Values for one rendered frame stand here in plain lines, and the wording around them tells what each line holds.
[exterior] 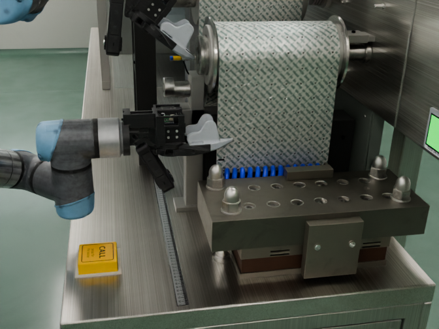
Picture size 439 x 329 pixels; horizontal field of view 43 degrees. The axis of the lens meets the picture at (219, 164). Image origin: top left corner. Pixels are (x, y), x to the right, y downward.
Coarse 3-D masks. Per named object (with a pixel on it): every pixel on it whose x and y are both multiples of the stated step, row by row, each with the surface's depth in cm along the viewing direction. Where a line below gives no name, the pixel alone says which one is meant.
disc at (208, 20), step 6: (210, 18) 103; (204, 24) 108; (210, 24) 102; (210, 30) 102; (216, 42) 100; (216, 48) 100; (216, 54) 100; (216, 60) 100; (216, 66) 100; (216, 72) 101; (210, 84) 105; (210, 90) 106
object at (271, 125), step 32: (224, 96) 104; (256, 96) 106; (288, 96) 107; (320, 96) 108; (224, 128) 107; (256, 128) 108; (288, 128) 110; (320, 128) 111; (224, 160) 110; (256, 160) 111; (288, 160) 113; (320, 160) 114
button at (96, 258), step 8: (80, 248) 103; (88, 248) 103; (96, 248) 103; (104, 248) 103; (112, 248) 103; (80, 256) 101; (88, 256) 101; (96, 256) 101; (104, 256) 101; (112, 256) 101; (80, 264) 98; (88, 264) 99; (96, 264) 99; (104, 264) 99; (112, 264) 99; (80, 272) 99; (88, 272) 99; (96, 272) 100; (104, 272) 100
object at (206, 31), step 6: (204, 30) 106; (210, 36) 102; (216, 36) 102; (210, 42) 101; (342, 42) 106; (210, 48) 101; (342, 48) 106; (210, 54) 102; (342, 54) 106; (210, 60) 102; (342, 60) 106; (210, 66) 102; (210, 72) 103; (204, 78) 110; (210, 78) 104; (216, 78) 104; (216, 84) 107
